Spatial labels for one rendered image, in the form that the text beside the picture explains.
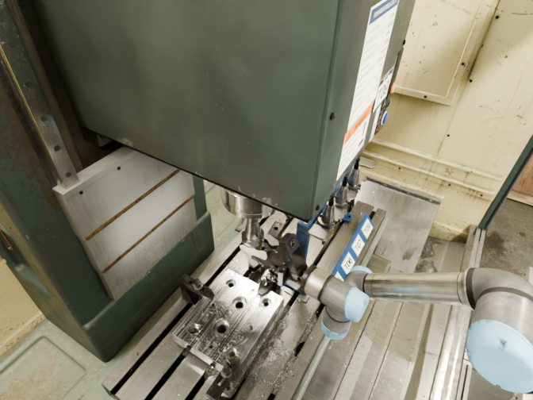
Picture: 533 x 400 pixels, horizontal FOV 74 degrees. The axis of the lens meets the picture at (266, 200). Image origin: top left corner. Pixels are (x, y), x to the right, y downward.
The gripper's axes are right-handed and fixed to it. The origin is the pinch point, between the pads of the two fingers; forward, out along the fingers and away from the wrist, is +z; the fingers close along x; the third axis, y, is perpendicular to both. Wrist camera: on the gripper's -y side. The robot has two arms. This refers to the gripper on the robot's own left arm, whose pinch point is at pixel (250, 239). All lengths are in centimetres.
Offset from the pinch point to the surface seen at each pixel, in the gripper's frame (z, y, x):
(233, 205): -1.5, -19.7, -8.0
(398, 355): -49, 51, 24
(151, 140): 16.0, -33.0, -13.9
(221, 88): -4, -50, -12
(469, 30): -22, -37, 102
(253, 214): -6.0, -18.0, -6.3
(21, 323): 77, 58, -49
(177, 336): 8.8, 27.6, -24.6
